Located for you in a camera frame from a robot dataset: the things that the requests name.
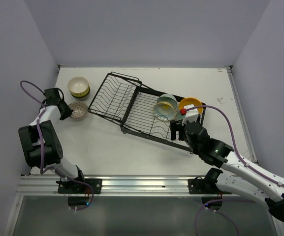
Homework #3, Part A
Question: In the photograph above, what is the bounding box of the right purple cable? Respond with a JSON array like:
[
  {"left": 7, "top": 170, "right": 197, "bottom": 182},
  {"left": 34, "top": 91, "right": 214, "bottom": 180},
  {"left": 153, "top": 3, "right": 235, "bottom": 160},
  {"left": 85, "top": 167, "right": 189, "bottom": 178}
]
[{"left": 185, "top": 105, "right": 284, "bottom": 194}]

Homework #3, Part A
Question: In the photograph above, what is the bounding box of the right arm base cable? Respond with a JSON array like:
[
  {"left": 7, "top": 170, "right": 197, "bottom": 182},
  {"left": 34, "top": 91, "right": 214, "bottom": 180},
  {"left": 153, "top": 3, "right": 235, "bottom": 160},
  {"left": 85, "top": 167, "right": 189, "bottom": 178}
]
[{"left": 194, "top": 198, "right": 255, "bottom": 236}]

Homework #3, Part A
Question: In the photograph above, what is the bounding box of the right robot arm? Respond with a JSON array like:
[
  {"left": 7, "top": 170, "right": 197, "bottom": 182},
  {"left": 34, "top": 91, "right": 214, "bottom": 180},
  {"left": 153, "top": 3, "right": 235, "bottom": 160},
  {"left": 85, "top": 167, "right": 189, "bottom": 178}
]
[{"left": 170, "top": 121, "right": 284, "bottom": 222}]

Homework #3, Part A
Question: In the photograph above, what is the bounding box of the dark brown ribbed bowl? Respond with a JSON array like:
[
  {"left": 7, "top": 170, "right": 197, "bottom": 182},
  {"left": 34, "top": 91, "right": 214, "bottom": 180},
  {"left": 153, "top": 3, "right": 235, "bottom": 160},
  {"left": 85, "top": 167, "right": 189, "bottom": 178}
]
[{"left": 74, "top": 94, "right": 89, "bottom": 101}]

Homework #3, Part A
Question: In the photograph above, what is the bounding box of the black wire dish rack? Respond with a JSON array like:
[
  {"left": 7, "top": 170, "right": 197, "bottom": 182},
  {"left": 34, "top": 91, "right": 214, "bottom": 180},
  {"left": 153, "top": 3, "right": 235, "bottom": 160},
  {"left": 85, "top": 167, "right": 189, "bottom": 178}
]
[{"left": 87, "top": 71, "right": 206, "bottom": 153}]

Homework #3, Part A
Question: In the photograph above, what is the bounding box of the red patterned bowl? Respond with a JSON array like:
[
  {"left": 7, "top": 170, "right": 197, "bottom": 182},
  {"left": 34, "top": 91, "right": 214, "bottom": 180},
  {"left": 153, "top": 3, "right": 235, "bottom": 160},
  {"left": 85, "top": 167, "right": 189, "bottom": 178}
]
[{"left": 68, "top": 101, "right": 88, "bottom": 120}]

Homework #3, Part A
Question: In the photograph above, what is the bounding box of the left arm base cable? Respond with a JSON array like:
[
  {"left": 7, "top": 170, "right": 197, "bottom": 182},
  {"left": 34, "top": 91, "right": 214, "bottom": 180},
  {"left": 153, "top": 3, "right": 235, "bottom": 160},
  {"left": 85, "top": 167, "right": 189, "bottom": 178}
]
[{"left": 65, "top": 178, "right": 95, "bottom": 211}]

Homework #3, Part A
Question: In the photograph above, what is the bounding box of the lime green bowl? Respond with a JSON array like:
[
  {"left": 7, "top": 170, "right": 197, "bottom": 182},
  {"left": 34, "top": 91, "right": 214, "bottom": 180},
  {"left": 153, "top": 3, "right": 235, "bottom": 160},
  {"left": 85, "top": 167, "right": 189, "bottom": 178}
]
[{"left": 70, "top": 84, "right": 90, "bottom": 97}]

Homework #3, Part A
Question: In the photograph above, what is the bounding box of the mint green bowl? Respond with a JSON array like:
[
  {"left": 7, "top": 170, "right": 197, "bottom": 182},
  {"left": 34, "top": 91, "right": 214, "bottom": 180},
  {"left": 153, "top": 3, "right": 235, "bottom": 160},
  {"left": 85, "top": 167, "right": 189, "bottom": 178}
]
[{"left": 175, "top": 112, "right": 185, "bottom": 121}]

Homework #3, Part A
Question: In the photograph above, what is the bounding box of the white blue leaf bowl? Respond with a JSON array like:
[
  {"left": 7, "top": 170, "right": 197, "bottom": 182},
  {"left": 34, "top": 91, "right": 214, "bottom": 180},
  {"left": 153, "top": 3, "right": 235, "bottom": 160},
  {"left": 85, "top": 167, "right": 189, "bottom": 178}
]
[{"left": 67, "top": 77, "right": 90, "bottom": 97}]

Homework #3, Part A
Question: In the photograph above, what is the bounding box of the orange yellow bowl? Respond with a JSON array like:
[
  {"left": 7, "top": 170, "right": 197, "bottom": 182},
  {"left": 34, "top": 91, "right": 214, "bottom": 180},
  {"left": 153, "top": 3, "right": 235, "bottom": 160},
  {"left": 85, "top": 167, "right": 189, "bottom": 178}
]
[{"left": 179, "top": 97, "right": 203, "bottom": 115}]

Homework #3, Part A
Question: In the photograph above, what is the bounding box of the aluminium mounting rail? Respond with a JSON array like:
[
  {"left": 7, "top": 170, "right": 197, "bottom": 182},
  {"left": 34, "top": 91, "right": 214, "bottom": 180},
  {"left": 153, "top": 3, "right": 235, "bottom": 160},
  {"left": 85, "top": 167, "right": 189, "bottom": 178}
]
[{"left": 16, "top": 174, "right": 273, "bottom": 197}]

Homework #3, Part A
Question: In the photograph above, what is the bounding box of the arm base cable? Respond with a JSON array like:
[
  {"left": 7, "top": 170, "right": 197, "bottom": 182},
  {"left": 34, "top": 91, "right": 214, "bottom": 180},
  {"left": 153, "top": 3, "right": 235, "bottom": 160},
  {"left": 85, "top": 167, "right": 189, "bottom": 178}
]
[
  {"left": 65, "top": 178, "right": 95, "bottom": 211},
  {"left": 194, "top": 198, "right": 255, "bottom": 236}
]

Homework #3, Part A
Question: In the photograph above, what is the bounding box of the dark green rim bowl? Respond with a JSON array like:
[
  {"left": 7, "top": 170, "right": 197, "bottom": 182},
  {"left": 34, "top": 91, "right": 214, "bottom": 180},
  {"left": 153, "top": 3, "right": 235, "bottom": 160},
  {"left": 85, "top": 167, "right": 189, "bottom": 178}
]
[{"left": 157, "top": 93, "right": 178, "bottom": 109}]

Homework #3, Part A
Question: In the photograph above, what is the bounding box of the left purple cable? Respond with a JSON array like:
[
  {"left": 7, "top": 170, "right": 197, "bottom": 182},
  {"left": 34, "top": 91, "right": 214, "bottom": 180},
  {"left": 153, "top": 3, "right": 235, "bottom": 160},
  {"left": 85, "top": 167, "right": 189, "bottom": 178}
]
[{"left": 20, "top": 80, "right": 55, "bottom": 175}]

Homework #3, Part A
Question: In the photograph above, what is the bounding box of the purple cable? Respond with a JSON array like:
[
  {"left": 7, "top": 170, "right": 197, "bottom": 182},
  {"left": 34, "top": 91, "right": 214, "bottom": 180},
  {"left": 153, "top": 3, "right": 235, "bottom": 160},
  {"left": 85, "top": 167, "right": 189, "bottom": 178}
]
[
  {"left": 185, "top": 105, "right": 284, "bottom": 194},
  {"left": 20, "top": 80, "right": 55, "bottom": 175}
]

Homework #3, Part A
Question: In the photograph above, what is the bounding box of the teal striped yellow bowl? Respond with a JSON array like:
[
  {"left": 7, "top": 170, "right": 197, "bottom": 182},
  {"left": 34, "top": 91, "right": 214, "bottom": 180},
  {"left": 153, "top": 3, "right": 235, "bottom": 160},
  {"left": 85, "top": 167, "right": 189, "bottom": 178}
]
[{"left": 153, "top": 102, "right": 176, "bottom": 121}]

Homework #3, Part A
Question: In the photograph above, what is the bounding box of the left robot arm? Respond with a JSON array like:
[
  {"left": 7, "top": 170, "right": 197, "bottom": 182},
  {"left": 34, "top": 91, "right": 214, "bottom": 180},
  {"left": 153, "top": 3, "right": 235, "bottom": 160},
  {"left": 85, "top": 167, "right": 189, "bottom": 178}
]
[{"left": 18, "top": 88, "right": 87, "bottom": 193}]

